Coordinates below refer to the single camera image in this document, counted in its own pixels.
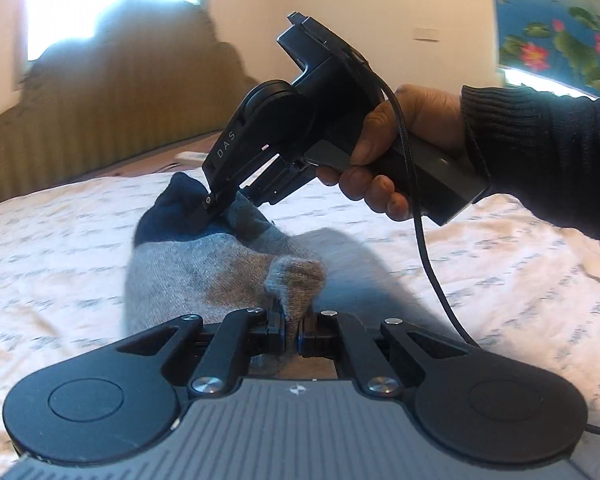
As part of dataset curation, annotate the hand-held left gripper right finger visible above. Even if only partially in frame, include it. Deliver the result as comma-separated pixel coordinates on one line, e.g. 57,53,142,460
300,309,477,397

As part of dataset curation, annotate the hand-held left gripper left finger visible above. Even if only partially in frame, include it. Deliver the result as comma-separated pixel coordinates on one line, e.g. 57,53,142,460
112,304,287,402

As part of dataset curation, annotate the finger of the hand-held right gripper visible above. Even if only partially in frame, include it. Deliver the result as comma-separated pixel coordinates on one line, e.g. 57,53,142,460
240,152,312,207
186,115,281,235

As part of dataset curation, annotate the grey sock with navy toe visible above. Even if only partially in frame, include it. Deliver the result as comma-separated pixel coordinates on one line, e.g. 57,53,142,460
124,172,443,382

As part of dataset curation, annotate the person's right hand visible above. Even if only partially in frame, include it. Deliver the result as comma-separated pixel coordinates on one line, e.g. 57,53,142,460
316,85,466,223

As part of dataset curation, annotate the olive upholstered headboard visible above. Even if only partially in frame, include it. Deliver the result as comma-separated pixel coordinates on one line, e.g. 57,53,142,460
0,0,262,215

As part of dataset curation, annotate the white script-printed quilt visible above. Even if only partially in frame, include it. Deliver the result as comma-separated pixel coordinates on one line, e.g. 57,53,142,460
0,167,600,480

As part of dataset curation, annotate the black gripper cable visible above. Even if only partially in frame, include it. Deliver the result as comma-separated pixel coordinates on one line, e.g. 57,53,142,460
379,80,600,437

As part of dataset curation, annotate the floral wall poster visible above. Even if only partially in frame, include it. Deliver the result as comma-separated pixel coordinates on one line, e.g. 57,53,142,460
492,0,600,100

